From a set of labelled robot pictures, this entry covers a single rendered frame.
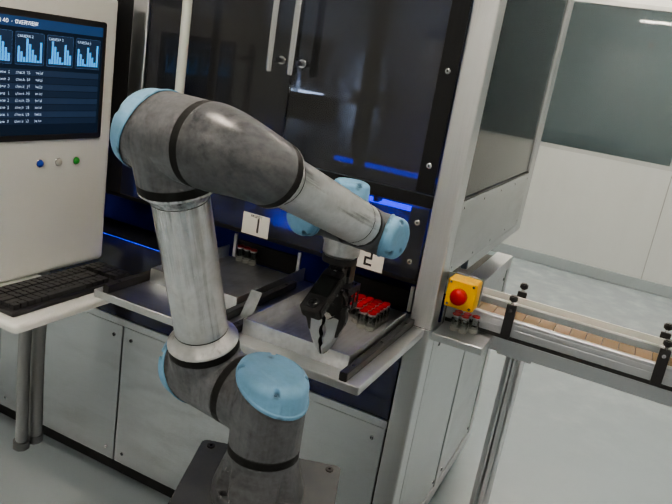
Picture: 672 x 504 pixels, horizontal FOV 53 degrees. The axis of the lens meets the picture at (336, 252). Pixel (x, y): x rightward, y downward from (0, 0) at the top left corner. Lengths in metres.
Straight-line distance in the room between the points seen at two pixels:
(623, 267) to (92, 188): 4.99
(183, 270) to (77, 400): 1.54
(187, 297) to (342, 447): 1.00
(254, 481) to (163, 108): 0.57
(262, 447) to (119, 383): 1.32
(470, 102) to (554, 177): 4.66
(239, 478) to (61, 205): 1.11
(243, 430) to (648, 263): 5.43
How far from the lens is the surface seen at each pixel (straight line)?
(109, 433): 2.46
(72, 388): 2.51
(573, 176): 6.22
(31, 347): 2.28
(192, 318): 1.06
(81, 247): 2.09
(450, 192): 1.63
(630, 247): 6.26
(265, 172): 0.86
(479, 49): 1.61
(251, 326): 1.51
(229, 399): 1.08
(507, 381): 1.86
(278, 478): 1.11
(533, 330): 1.77
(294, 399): 1.05
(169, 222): 0.98
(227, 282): 1.82
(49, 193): 1.96
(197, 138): 0.86
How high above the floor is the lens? 1.50
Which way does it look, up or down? 16 degrees down
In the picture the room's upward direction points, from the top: 9 degrees clockwise
